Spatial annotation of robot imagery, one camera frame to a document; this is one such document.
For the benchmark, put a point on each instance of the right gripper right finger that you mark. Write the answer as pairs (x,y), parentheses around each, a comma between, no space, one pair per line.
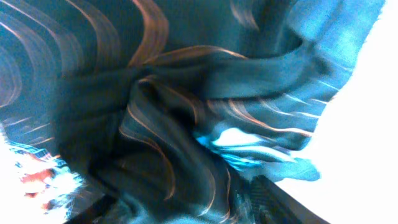
(271,205)

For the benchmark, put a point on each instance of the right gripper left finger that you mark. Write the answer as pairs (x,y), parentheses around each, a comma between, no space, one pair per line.
(96,210)

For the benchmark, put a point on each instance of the black orange-patterned cycling jersey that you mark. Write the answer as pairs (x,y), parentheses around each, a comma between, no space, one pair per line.
(171,107)

